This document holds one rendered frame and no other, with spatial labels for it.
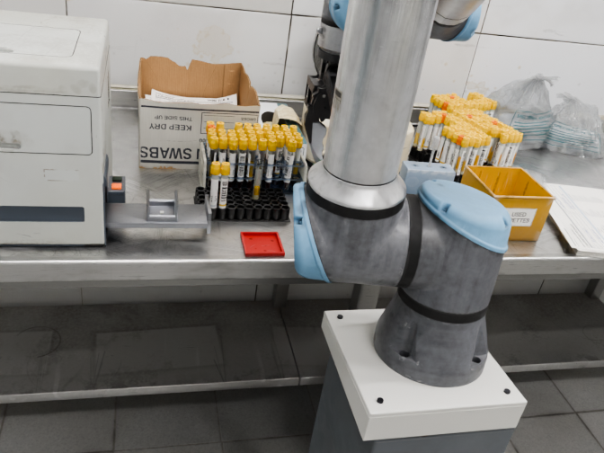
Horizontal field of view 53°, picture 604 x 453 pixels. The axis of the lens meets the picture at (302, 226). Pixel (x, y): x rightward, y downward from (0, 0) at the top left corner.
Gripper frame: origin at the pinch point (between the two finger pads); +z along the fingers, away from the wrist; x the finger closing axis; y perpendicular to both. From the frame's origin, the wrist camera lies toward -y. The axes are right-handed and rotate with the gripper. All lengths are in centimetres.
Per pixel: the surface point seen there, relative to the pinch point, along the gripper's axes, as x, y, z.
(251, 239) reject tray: 13.1, -9.4, 11.4
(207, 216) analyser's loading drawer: 21.1, -9.4, 6.9
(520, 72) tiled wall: -69, 56, -5
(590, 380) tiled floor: -125, 38, 99
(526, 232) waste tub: -41.5, -7.3, 9.5
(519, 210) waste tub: -38.3, -7.5, 4.6
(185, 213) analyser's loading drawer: 24.6, -7.6, 7.6
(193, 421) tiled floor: 18, 27, 99
